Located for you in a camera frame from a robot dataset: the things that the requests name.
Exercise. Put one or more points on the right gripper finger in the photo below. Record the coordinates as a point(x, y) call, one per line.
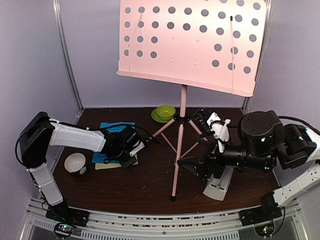
point(198, 171)
point(191, 164)

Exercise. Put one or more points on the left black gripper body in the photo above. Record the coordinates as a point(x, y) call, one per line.
point(122, 154)

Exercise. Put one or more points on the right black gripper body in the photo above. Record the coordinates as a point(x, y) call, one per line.
point(213, 159)

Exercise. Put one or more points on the blue sheet music paper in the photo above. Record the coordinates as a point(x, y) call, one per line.
point(116, 127)

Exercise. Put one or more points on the pink music stand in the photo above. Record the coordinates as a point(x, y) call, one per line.
point(209, 44)

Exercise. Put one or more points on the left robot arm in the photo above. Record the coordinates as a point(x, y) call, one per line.
point(44, 132)

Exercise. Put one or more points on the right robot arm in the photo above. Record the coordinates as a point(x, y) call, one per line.
point(265, 140)

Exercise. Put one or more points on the grey metronome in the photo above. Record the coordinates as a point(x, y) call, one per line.
point(216, 188)

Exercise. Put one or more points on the yellow paper sheet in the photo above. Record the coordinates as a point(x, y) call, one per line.
point(110, 166)

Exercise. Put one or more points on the white bowl dark outside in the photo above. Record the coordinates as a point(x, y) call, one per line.
point(76, 164)

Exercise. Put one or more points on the green bowl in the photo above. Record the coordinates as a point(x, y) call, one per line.
point(165, 112)

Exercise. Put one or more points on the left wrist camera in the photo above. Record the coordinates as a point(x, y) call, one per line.
point(134, 145)

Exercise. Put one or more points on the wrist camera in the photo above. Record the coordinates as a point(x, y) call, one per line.
point(134, 145)
point(209, 123)

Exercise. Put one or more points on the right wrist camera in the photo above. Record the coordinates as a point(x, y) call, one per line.
point(209, 123)

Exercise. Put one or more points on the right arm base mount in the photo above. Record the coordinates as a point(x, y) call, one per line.
point(261, 219)

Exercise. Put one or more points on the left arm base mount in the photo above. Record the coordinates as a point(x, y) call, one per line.
point(66, 226)

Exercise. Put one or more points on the aluminium front rail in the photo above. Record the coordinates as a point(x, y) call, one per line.
point(219, 225)

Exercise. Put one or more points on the left frame post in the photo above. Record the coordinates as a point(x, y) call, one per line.
point(56, 4)

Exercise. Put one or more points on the frame post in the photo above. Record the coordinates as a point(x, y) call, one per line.
point(248, 101)
point(56, 4)

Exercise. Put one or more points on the right frame post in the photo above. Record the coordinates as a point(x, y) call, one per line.
point(248, 101)

